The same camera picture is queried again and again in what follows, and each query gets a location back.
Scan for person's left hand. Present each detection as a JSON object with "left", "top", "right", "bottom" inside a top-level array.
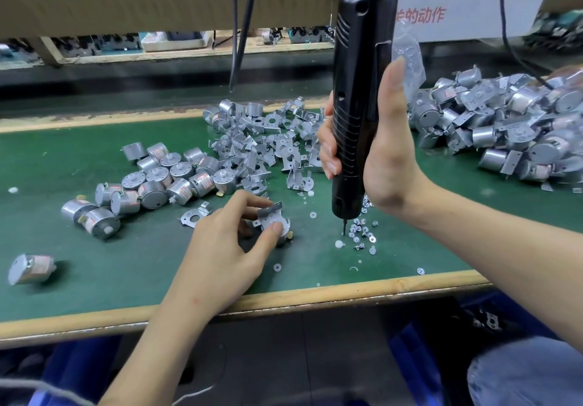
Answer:
[{"left": 168, "top": 190, "right": 285, "bottom": 320}]

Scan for person's right hand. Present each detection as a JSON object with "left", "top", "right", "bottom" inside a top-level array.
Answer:
[{"left": 317, "top": 57, "right": 429, "bottom": 222}]

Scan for silver metal bracket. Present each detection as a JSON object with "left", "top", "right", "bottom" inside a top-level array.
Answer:
[
  {"left": 179, "top": 203, "right": 213, "bottom": 229},
  {"left": 257, "top": 203, "right": 285, "bottom": 223}
]

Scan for silver round motor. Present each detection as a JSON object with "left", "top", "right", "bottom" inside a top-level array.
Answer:
[{"left": 255, "top": 212, "right": 295, "bottom": 244}]

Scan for black electric screwdriver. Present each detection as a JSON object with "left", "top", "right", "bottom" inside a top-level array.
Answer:
[{"left": 330, "top": 0, "right": 399, "bottom": 237}]

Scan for pile of silver motors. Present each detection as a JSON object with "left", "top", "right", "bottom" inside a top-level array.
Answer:
[{"left": 7, "top": 141, "right": 238, "bottom": 286}]

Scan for pile of assembled motors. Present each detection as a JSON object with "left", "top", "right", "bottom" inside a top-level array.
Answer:
[{"left": 410, "top": 64, "right": 583, "bottom": 188}]

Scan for pile of metal brackets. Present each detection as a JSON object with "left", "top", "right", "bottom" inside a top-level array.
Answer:
[{"left": 205, "top": 96, "right": 329, "bottom": 197}]

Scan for person's right forearm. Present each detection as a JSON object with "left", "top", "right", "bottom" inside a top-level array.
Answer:
[{"left": 401, "top": 178, "right": 583, "bottom": 348}]

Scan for person's left forearm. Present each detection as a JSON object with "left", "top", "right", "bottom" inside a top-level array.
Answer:
[{"left": 98, "top": 301, "right": 238, "bottom": 406}]

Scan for scatter of small silver screws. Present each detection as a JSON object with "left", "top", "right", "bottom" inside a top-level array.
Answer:
[{"left": 273, "top": 196, "right": 424, "bottom": 275}]

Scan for small clear plastic bag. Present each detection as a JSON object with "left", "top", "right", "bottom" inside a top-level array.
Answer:
[{"left": 392, "top": 23, "right": 428, "bottom": 93}]

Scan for blue plastic bin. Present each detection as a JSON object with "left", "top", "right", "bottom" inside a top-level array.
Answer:
[{"left": 27, "top": 336, "right": 120, "bottom": 406}]

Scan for dark blue crate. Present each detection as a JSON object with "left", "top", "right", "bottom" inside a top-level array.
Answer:
[{"left": 387, "top": 292, "right": 548, "bottom": 406}]

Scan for green bench mat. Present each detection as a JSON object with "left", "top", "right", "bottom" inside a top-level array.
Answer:
[{"left": 0, "top": 105, "right": 583, "bottom": 322}]

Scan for grey blue trousers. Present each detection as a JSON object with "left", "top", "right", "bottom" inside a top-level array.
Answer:
[{"left": 466, "top": 336, "right": 583, "bottom": 406}]

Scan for brown back panel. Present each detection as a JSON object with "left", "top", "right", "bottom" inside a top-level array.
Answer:
[{"left": 0, "top": 0, "right": 366, "bottom": 40}]

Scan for black hanging cable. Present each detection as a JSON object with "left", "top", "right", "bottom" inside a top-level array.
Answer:
[
  {"left": 228, "top": 0, "right": 240, "bottom": 93},
  {"left": 232, "top": 0, "right": 261, "bottom": 93}
]

